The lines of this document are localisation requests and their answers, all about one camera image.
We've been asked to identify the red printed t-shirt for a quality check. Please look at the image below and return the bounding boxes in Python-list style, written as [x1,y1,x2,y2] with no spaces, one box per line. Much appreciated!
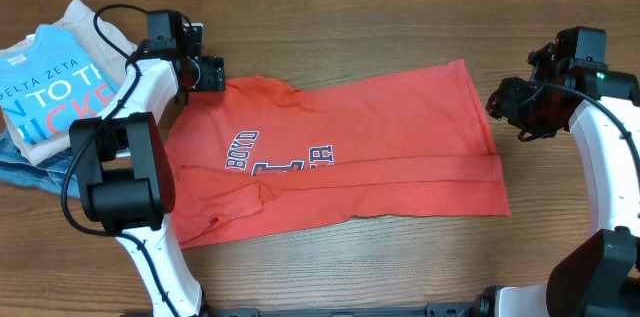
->
[165,60,510,248]

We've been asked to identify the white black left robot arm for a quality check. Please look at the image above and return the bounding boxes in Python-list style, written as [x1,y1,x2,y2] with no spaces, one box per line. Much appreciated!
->
[60,9,225,316]

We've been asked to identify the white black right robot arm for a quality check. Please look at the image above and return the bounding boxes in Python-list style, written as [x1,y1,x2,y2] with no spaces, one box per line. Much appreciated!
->
[465,26,639,316]

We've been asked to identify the light blue folded t-shirt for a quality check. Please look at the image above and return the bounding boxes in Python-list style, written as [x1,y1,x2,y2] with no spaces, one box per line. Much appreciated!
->
[1,25,118,145]

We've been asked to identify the folded blue jeans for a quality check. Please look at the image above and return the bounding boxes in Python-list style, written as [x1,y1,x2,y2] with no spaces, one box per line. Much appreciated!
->
[1,130,73,195]

